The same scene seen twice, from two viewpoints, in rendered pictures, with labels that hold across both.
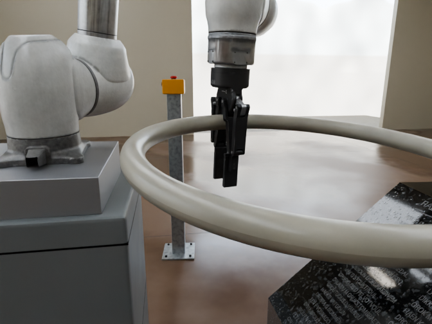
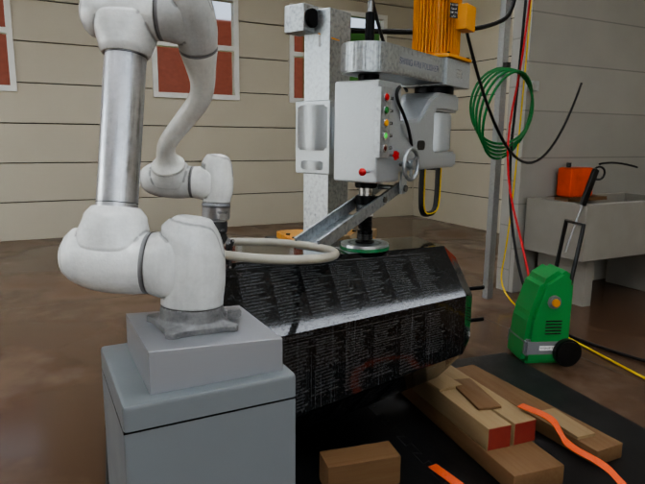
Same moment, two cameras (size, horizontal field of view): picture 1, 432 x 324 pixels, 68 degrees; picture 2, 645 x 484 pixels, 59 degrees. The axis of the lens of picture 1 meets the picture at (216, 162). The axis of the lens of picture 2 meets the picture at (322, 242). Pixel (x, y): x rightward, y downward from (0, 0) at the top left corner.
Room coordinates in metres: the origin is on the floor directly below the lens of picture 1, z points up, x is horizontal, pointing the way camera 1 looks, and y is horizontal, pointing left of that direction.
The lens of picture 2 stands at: (0.87, 1.81, 1.36)
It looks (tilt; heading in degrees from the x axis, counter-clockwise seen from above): 10 degrees down; 252
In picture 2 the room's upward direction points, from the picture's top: 1 degrees clockwise
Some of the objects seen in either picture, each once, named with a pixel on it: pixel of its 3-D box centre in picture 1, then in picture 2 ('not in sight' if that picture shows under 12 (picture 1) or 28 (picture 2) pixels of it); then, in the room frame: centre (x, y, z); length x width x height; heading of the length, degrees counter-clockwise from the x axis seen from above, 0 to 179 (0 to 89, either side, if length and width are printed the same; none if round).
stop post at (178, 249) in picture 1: (176, 170); not in sight; (1.86, 0.24, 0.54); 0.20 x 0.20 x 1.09; 2
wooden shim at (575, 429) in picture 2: not in sight; (564, 423); (-0.93, -0.12, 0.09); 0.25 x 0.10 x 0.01; 93
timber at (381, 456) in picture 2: not in sight; (359, 467); (0.08, -0.09, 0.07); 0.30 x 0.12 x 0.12; 179
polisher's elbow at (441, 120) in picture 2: not in sight; (432, 132); (-0.61, -0.90, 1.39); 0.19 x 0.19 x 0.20
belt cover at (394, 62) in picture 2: not in sight; (407, 72); (-0.37, -0.72, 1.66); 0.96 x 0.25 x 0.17; 37
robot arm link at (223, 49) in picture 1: (231, 51); (216, 211); (0.63, -0.03, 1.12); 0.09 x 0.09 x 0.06
